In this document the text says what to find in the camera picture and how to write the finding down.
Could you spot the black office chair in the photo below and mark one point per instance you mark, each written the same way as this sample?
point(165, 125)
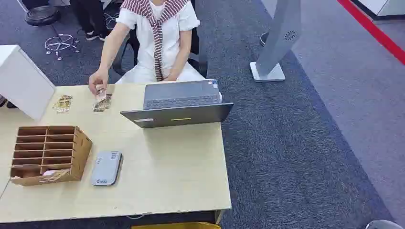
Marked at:
point(198, 64)

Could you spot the red floor strip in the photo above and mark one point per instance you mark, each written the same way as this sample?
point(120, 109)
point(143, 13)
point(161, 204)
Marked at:
point(373, 30)

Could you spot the small printed card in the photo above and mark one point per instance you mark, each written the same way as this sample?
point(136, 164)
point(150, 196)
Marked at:
point(101, 95)

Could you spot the black round floor object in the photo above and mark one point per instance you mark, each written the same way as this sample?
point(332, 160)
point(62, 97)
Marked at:
point(263, 39)

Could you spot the cards in wooden box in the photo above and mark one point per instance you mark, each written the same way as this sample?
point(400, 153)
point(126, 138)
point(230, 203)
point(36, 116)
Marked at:
point(53, 176)

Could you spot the grey standing kiosk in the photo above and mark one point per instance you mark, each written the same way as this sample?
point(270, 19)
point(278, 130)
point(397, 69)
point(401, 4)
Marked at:
point(278, 38)

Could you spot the person's right hand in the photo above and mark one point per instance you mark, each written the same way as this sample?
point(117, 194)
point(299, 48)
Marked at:
point(98, 80)

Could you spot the yellow bin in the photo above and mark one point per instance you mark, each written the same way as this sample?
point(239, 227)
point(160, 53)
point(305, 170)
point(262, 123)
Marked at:
point(175, 226)

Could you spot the chrome star chair base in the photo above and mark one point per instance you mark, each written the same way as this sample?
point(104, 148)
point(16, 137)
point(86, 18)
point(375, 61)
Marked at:
point(59, 43)

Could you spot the person's left hand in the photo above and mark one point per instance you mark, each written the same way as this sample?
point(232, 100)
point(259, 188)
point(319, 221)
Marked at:
point(171, 77)

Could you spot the grey rounded robot part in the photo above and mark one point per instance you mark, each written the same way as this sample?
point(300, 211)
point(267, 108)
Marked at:
point(383, 225)

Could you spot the dark grey laptop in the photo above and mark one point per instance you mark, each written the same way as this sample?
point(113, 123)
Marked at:
point(180, 94)

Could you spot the standing person's legs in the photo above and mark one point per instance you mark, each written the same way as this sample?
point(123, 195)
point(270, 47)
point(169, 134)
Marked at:
point(90, 15)

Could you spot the white partition base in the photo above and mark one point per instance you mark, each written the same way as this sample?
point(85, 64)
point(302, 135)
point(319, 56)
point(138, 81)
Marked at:
point(379, 8)

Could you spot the wooden card sorting box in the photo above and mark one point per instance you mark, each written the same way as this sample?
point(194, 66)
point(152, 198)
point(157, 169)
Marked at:
point(80, 151)

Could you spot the white cabinet box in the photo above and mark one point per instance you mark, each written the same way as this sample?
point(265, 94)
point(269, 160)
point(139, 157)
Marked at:
point(22, 82)

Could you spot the person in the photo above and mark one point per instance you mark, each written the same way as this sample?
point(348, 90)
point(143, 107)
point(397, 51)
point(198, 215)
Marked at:
point(145, 41)

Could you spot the black round stool base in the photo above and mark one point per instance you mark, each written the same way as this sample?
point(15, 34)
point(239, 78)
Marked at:
point(41, 15)

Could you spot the stack of printed cards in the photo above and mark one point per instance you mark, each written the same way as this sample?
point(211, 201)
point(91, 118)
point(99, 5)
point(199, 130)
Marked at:
point(103, 105)
point(62, 104)

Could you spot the dark object under cabinet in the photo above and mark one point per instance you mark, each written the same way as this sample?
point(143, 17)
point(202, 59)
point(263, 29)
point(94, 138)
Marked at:
point(6, 102)

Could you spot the grey flat card reader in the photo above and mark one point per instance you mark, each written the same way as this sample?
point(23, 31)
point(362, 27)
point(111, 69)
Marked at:
point(106, 169)

